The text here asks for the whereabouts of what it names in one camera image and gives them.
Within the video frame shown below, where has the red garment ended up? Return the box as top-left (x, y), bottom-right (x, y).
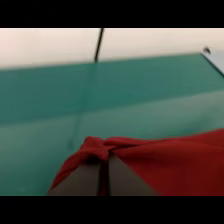
top-left (49, 128), bottom-right (224, 197)

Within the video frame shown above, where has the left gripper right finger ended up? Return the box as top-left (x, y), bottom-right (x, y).
top-left (107, 153), bottom-right (160, 197)

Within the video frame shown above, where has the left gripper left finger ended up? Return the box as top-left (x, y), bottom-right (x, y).
top-left (46, 160), bottom-right (102, 197)

